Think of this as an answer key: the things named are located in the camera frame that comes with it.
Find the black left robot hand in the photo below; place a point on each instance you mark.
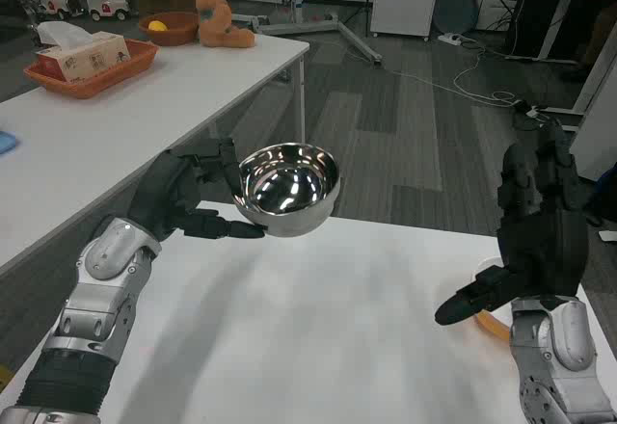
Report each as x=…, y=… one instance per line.
x=164, y=193

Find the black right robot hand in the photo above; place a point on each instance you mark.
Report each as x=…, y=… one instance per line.
x=544, y=231

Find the shiny metal bowl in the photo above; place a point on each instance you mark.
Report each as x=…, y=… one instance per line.
x=288, y=190

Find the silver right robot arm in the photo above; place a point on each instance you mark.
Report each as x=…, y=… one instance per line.
x=554, y=361

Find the round brown bowl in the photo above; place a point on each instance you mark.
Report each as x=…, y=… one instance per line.
x=169, y=29

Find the long white table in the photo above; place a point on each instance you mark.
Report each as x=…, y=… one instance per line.
x=120, y=125

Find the orange rectangular plastic basket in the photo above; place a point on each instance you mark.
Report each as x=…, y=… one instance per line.
x=96, y=77

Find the tissue box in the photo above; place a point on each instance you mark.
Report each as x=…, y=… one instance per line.
x=79, y=55

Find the blue flat item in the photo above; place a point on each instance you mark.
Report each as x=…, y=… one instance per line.
x=6, y=143

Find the yellow lemon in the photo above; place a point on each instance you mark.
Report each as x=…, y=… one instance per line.
x=157, y=26

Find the orange teddy bear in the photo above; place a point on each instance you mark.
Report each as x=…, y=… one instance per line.
x=219, y=21

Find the white toy car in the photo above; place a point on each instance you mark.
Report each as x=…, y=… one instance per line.
x=60, y=4
x=108, y=6

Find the white power strip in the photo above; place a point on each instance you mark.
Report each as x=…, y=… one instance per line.
x=452, y=38

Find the white desk with black equipment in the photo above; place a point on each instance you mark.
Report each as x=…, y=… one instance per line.
x=554, y=14

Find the metal stand base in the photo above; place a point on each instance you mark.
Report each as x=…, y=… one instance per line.
x=313, y=26

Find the round grey tray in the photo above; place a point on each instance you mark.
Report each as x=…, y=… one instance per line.
x=455, y=11

